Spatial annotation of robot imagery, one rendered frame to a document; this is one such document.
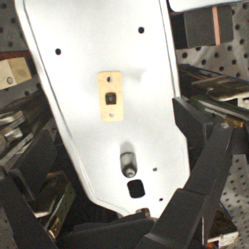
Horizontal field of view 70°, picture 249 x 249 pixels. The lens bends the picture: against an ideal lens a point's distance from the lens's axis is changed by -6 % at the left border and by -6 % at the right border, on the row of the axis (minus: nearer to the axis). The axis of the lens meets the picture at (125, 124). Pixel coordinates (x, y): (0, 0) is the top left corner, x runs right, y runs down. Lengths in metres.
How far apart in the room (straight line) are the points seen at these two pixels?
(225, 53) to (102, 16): 0.49
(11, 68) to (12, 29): 0.41
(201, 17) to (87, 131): 0.27
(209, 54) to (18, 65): 0.56
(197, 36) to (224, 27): 0.05
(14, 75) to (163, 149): 0.27
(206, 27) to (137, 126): 0.20
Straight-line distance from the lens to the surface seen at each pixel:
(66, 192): 0.41
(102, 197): 0.42
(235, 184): 0.99
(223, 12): 0.38
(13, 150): 0.27
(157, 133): 0.35
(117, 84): 0.30
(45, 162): 0.18
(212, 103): 0.32
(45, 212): 0.37
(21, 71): 0.30
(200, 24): 0.36
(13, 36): 0.67
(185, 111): 0.16
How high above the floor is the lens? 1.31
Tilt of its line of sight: 67 degrees down
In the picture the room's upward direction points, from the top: 169 degrees clockwise
